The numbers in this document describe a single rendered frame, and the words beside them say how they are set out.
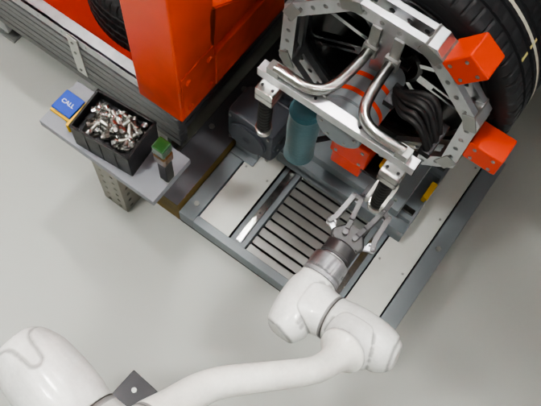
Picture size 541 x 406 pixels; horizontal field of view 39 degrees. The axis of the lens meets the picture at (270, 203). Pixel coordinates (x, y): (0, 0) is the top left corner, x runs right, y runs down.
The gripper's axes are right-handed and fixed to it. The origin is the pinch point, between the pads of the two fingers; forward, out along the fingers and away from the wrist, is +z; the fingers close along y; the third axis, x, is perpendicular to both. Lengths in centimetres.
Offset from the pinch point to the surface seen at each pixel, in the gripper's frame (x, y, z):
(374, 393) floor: -83, 29, -21
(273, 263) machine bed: -77, -21, -7
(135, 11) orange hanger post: 13, -71, -2
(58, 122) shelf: -38, -92, -21
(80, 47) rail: -49, -110, 7
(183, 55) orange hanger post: 0, -60, 1
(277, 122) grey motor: -42, -42, 20
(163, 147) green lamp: -17, -54, -16
